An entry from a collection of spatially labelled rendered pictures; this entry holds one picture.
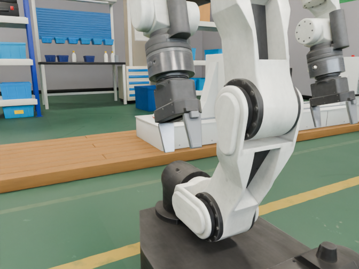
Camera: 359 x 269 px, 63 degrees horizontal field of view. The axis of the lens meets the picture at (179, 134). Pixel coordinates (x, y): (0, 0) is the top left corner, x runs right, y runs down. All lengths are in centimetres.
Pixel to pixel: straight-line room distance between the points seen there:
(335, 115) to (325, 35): 266
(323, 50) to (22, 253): 125
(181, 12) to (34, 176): 155
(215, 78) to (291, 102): 186
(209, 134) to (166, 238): 149
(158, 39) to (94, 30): 552
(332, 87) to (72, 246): 109
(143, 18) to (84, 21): 547
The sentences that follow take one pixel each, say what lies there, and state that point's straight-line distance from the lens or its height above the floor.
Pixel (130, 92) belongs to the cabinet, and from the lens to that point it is 555.
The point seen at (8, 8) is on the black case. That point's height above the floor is 142.
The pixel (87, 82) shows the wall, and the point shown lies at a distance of 842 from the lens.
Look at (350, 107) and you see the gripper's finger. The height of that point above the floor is 60.
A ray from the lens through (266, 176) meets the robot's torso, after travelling 79.
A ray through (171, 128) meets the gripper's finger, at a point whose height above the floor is 58.
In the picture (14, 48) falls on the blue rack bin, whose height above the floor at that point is 92.
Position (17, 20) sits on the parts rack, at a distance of 455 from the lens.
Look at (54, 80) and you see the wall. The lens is 829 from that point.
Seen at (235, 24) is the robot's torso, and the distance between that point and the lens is 69.
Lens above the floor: 71
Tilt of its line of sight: 13 degrees down
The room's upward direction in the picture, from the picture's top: straight up
